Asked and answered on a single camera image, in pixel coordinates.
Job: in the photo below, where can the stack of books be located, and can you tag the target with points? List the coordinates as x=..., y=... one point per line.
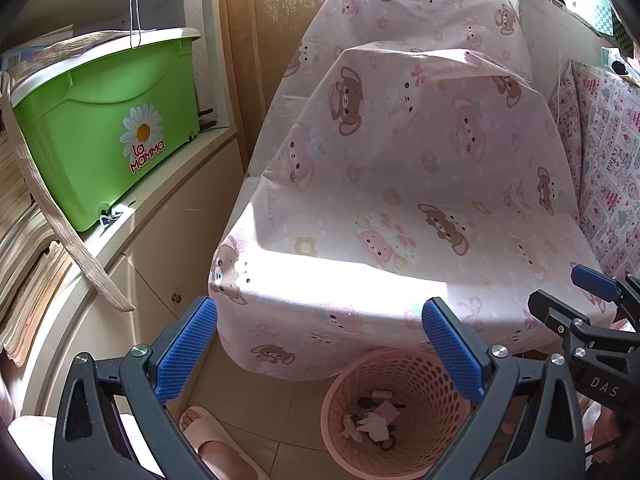
x=25, y=270

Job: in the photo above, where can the white tissue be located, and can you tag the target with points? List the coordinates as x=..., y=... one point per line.
x=370, y=425

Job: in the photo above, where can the flat blue box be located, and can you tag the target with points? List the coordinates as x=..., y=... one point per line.
x=17, y=57

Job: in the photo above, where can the pink bear printed sheet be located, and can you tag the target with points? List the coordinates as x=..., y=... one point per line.
x=400, y=210

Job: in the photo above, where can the green plastic storage box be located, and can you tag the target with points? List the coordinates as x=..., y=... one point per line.
x=90, y=125

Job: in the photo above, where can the pink slipper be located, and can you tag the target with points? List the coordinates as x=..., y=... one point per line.
x=215, y=435

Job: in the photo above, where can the purple checked tissue pack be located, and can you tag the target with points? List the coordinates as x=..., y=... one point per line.
x=386, y=411

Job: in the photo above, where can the pink plastic basket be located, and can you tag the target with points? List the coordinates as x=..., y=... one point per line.
x=435, y=395

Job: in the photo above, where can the green checked item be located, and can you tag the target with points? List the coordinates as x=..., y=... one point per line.
x=604, y=17

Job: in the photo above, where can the white furniture panel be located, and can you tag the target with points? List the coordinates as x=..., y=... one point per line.
x=540, y=25

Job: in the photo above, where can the pink patchwork printed blanket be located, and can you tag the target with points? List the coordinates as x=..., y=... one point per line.
x=610, y=160

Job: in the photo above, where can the cream thread spool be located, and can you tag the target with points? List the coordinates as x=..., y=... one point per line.
x=382, y=394

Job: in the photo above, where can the person's foot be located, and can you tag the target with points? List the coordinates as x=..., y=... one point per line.
x=191, y=417

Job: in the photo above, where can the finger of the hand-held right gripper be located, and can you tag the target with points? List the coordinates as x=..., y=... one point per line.
x=550, y=310
x=595, y=282

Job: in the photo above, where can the white shelf unit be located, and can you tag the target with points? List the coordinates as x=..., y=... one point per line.
x=165, y=240

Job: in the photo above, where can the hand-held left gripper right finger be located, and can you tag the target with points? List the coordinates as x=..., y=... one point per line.
x=450, y=350

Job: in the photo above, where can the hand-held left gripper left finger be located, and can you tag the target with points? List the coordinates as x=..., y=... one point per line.
x=187, y=345

